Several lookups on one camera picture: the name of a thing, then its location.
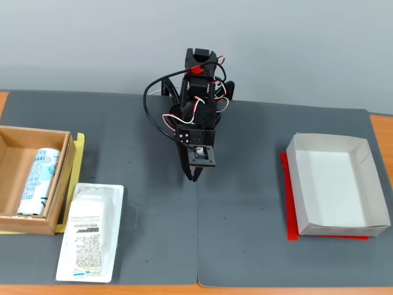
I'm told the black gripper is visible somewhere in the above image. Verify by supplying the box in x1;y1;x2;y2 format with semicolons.
174;125;216;183

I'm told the white blue drink can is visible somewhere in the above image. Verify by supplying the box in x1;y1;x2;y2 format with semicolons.
17;147;62;216

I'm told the white paper box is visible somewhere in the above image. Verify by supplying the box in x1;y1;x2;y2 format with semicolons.
286;132;391;238

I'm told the brown cardboard box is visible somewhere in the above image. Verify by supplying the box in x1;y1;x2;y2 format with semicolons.
0;125;77;236

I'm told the dark gray table mat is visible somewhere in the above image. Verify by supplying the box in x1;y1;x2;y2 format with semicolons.
196;100;393;289
0;90;199;286

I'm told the yellow paper sheet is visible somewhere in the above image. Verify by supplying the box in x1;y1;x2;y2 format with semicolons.
0;132;86;235

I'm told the red paper sheet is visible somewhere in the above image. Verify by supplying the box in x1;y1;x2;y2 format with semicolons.
279;152;369;242

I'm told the white plastic blister package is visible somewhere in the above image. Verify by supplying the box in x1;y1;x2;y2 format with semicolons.
55;183;125;283

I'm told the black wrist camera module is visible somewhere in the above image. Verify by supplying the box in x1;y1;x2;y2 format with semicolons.
187;144;217;169

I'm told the red white black servo wire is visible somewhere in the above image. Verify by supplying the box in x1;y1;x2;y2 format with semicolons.
161;95;207;125
208;57;230;112

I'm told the black camera cable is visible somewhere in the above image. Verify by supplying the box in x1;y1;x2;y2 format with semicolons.
142;60;227;151

